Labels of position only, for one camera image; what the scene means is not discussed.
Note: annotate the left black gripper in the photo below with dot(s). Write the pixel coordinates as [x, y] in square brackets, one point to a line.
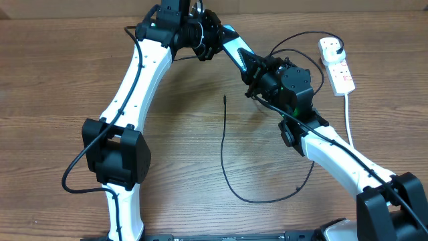
[219, 36]

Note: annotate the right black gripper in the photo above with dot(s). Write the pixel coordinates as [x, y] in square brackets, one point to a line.
[255, 68]

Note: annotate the Samsung Galaxy smartphone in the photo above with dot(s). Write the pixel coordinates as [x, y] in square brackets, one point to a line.
[231, 48]

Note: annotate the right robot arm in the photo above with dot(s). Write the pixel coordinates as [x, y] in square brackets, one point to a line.
[388, 206]

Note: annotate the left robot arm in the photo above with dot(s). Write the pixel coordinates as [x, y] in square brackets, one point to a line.
[114, 146]

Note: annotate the white charger plug adapter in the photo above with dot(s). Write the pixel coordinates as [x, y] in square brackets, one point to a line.
[331, 56]

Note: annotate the white power strip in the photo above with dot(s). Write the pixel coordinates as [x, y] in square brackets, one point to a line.
[338, 74]

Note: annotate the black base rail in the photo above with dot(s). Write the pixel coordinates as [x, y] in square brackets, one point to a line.
[299, 235]

